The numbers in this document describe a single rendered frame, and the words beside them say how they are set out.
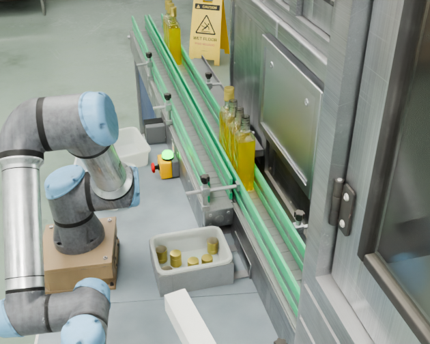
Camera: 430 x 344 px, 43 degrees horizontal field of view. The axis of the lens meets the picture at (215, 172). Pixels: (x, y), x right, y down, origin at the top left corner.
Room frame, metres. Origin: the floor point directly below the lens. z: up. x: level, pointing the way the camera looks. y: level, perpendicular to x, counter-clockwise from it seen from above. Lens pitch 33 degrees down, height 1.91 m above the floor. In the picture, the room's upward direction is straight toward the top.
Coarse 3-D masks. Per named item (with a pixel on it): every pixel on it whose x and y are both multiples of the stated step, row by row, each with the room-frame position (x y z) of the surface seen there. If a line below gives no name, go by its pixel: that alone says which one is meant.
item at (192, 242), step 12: (204, 228) 1.33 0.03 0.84; (216, 228) 1.33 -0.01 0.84; (156, 240) 1.28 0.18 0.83; (168, 240) 1.29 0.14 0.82; (180, 240) 1.30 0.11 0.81; (192, 240) 1.31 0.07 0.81; (204, 240) 1.32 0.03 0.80; (168, 252) 1.29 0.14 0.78; (192, 252) 1.30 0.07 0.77; (204, 252) 1.30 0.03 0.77; (228, 252) 1.22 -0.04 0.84; (156, 264) 1.16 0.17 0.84; (168, 264) 1.24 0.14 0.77; (204, 264) 1.16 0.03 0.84; (216, 264) 1.17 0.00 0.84
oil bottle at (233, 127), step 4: (232, 124) 1.55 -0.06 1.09; (236, 124) 1.54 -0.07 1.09; (232, 128) 1.53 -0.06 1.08; (236, 128) 1.53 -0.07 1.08; (232, 132) 1.52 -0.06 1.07; (232, 136) 1.52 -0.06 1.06; (232, 140) 1.52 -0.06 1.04; (232, 144) 1.52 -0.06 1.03; (232, 148) 1.52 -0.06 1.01; (228, 152) 1.57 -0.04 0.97; (232, 152) 1.52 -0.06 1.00; (228, 156) 1.56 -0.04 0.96; (232, 156) 1.52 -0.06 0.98; (232, 160) 1.52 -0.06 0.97; (232, 164) 1.52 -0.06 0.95
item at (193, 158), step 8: (136, 24) 2.94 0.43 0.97; (136, 32) 2.95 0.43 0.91; (144, 40) 2.68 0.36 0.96; (144, 48) 2.64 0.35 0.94; (144, 56) 2.66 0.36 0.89; (152, 72) 2.41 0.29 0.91; (160, 80) 2.18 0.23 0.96; (160, 88) 2.21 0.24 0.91; (176, 112) 1.88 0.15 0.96; (176, 120) 1.86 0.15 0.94; (176, 128) 1.86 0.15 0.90; (184, 128) 1.75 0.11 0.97; (184, 136) 1.71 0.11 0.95; (184, 144) 1.73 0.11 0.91; (192, 152) 1.59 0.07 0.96; (192, 160) 1.60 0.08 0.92; (192, 168) 1.59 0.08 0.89; (200, 168) 1.48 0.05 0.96; (200, 184) 1.49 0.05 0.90; (208, 184) 1.40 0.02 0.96; (208, 200) 1.40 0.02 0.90
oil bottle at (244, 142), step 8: (240, 136) 1.47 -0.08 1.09; (248, 136) 1.48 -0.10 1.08; (240, 144) 1.46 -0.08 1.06; (248, 144) 1.47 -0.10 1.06; (240, 152) 1.46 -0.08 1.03; (248, 152) 1.47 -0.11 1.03; (240, 160) 1.46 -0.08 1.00; (248, 160) 1.47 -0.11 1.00; (240, 168) 1.46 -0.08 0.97; (248, 168) 1.47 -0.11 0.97; (240, 176) 1.46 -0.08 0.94; (248, 176) 1.47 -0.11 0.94; (248, 184) 1.47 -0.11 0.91
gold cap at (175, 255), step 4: (172, 252) 1.25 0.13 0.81; (176, 252) 1.25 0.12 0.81; (180, 252) 1.25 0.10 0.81; (172, 256) 1.23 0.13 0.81; (176, 256) 1.23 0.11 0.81; (180, 256) 1.24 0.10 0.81; (172, 260) 1.23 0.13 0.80; (176, 260) 1.23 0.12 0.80; (180, 260) 1.24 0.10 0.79; (172, 264) 1.23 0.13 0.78; (176, 264) 1.23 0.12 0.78; (180, 264) 1.24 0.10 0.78
